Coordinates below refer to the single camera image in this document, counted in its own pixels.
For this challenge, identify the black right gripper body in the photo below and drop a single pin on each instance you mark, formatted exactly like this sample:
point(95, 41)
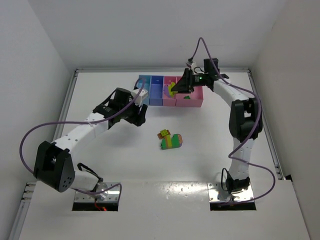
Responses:
point(188, 81)

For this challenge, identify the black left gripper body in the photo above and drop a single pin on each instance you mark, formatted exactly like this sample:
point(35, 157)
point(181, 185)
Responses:
point(136, 116)

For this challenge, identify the lime green lego brick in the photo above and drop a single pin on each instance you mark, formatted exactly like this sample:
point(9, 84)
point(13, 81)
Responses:
point(170, 89)

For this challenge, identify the purple lego brick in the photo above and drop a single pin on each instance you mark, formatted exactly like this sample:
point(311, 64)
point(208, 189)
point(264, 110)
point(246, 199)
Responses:
point(165, 90)

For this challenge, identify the orange and yellow lego piece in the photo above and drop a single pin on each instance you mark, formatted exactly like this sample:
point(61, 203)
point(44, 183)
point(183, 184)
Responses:
point(163, 133)

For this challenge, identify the green striped lego stack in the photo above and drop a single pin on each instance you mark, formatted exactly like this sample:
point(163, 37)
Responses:
point(171, 142)

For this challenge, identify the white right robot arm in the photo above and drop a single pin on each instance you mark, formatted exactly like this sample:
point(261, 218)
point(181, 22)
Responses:
point(245, 121)

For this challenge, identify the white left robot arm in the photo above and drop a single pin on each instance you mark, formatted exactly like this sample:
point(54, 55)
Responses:
point(54, 160)

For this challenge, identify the large pink bin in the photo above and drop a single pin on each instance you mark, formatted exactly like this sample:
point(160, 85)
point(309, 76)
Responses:
point(195, 101)

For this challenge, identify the small pink bin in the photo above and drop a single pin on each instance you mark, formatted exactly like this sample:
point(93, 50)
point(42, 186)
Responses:
point(168, 102)

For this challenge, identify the dark blue bin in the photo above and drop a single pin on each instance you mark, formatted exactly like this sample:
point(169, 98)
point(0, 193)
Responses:
point(156, 90)

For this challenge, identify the light blue bin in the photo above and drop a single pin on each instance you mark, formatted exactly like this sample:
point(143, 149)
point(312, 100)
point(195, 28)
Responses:
point(146, 79)

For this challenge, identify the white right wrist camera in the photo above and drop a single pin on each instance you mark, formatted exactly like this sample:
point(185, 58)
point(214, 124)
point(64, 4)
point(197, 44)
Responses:
point(191, 64)

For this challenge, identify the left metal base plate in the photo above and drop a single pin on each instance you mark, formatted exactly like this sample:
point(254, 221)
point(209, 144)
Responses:
point(111, 194)

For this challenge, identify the metal base plate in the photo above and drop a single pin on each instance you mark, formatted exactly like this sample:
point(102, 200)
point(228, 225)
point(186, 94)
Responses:
point(111, 194)
point(217, 195)

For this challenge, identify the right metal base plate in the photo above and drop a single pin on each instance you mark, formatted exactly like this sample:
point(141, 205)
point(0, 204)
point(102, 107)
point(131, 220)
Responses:
point(217, 195)

